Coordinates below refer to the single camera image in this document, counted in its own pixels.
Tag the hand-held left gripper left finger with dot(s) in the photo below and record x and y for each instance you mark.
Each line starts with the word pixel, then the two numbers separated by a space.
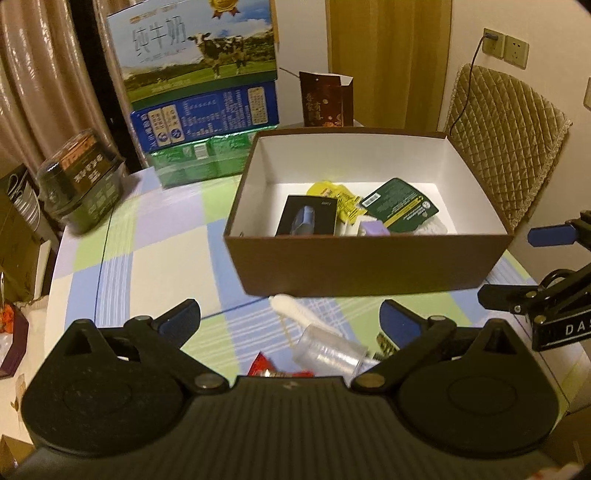
pixel 181 323

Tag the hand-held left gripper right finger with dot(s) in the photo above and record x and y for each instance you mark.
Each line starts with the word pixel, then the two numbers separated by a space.
pixel 397 323

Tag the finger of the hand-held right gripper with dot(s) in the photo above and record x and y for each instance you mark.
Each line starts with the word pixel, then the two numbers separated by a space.
pixel 549 235
pixel 501 296

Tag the brown cardboard box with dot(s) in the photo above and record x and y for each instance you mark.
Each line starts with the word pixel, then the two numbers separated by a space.
pixel 369 263

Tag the clear plastic cylinder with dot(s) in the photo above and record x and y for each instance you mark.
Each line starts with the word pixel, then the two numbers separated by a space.
pixel 328 348

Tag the clear floss pick box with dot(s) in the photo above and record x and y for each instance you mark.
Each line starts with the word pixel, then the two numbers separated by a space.
pixel 436 227

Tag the small purple box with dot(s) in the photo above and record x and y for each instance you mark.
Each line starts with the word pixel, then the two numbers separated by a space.
pixel 374 229

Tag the small white box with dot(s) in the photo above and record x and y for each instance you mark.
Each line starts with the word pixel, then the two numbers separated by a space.
pixel 351 227

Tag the dark green packet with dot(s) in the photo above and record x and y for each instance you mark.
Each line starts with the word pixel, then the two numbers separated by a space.
pixel 399 203

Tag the yellow packet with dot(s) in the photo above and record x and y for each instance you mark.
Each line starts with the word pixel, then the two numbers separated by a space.
pixel 337 196

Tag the black shaver package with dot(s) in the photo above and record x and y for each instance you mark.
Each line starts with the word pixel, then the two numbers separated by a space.
pixel 304 214

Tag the checked cloth desktop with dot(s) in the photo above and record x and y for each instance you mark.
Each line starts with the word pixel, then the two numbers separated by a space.
pixel 152 258

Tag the small dark packet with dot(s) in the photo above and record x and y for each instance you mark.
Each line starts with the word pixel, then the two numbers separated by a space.
pixel 384 344

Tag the red snack packet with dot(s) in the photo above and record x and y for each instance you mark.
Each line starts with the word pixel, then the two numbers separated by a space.
pixel 262 365

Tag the quilted tan chair cushion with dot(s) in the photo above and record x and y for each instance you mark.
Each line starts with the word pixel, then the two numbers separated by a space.
pixel 508 138

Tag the green shrink-wrapped drink pack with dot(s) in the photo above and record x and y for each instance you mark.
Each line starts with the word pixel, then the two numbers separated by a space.
pixel 194 161

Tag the dark wooden shelf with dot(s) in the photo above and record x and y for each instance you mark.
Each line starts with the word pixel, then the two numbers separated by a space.
pixel 23 263

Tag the dark red box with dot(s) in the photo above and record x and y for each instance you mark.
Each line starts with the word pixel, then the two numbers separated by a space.
pixel 11 341

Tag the dark container with clear lid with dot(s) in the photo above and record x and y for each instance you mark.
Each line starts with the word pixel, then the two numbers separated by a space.
pixel 83 180

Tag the stack of bowls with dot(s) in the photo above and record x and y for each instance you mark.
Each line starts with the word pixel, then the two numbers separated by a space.
pixel 27 203

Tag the dark brown paper bag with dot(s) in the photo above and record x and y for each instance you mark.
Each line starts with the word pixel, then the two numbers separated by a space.
pixel 323 99

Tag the wooden door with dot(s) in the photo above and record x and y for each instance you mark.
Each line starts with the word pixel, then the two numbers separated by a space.
pixel 388 60

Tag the cow print milk carton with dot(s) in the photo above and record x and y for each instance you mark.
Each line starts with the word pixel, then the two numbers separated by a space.
pixel 184 41

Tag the brown curtain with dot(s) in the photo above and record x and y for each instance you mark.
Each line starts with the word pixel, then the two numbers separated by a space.
pixel 41 69

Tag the white wall socket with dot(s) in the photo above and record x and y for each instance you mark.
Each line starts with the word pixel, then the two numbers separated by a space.
pixel 498 48
pixel 515 51

